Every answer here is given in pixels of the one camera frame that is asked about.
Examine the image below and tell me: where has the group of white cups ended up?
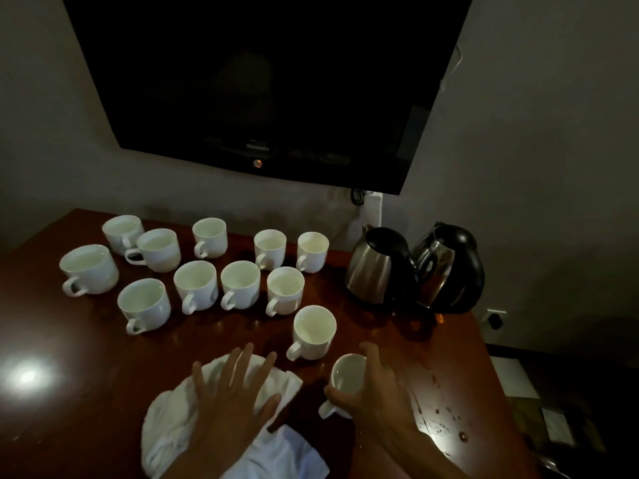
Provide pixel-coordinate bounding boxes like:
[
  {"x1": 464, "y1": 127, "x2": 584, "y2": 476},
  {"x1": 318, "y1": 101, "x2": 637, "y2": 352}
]
[{"x1": 101, "y1": 214, "x2": 262, "y2": 337}]

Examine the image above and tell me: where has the shiny metal object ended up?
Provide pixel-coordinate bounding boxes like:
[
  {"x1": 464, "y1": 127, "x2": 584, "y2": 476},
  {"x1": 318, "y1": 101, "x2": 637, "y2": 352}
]
[{"x1": 536, "y1": 453, "x2": 570, "y2": 479}]

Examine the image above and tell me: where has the black chair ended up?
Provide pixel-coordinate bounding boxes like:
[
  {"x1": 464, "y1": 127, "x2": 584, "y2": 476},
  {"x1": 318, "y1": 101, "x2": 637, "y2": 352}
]
[{"x1": 499, "y1": 339, "x2": 639, "y2": 479}]

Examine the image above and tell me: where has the person's right hand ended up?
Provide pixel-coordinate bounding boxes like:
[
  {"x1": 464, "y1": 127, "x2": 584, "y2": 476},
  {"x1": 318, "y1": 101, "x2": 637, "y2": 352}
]
[{"x1": 324, "y1": 341, "x2": 424, "y2": 450}]

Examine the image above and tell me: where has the steel kettle with black lid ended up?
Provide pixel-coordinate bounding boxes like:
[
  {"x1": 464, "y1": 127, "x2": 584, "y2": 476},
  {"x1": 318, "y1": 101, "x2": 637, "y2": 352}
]
[{"x1": 344, "y1": 224, "x2": 418, "y2": 307}]

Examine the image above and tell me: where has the white cloth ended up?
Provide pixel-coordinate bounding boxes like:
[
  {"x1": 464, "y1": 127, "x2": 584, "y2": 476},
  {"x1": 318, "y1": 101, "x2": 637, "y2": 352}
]
[{"x1": 141, "y1": 353, "x2": 330, "y2": 479}]

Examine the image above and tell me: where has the thin white cable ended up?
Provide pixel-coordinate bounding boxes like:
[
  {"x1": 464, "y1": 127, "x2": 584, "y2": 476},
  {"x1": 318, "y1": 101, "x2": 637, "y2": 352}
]
[{"x1": 439, "y1": 44, "x2": 463, "y2": 93}]

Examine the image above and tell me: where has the person's left hand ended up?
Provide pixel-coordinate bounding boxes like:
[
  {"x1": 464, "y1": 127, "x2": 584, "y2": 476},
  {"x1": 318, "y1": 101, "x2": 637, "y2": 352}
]
[{"x1": 191, "y1": 343, "x2": 282, "y2": 470}]

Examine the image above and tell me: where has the black wall television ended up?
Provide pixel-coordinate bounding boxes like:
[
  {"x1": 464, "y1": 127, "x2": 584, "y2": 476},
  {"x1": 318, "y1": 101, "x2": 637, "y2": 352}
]
[{"x1": 59, "y1": 0, "x2": 475, "y2": 196}]

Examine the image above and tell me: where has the black and steel kettle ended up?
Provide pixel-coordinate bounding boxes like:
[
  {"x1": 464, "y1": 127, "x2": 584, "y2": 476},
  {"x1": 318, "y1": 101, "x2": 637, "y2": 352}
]
[{"x1": 410, "y1": 222, "x2": 486, "y2": 315}]

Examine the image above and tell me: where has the small white card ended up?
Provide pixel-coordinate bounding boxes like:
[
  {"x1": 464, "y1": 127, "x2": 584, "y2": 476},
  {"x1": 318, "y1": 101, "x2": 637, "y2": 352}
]
[{"x1": 541, "y1": 408, "x2": 575, "y2": 447}]

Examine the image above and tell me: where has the white ceramic cup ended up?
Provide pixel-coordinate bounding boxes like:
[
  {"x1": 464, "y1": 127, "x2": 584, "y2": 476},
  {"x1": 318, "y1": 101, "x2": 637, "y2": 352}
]
[
  {"x1": 286, "y1": 305, "x2": 338, "y2": 363},
  {"x1": 318, "y1": 353, "x2": 368, "y2": 420},
  {"x1": 253, "y1": 229, "x2": 288, "y2": 271},
  {"x1": 59, "y1": 243, "x2": 120, "y2": 299},
  {"x1": 265, "y1": 266, "x2": 306, "y2": 317},
  {"x1": 296, "y1": 232, "x2": 330, "y2": 274}
]

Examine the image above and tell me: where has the white wall socket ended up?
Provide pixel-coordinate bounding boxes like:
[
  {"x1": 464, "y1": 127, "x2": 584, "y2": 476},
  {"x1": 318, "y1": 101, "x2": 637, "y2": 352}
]
[{"x1": 480, "y1": 307, "x2": 508, "y2": 331}]

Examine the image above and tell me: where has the white paper sheet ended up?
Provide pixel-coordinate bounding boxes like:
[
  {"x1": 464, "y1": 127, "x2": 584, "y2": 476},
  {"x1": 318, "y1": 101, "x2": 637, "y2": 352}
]
[{"x1": 491, "y1": 356, "x2": 541, "y2": 400}]

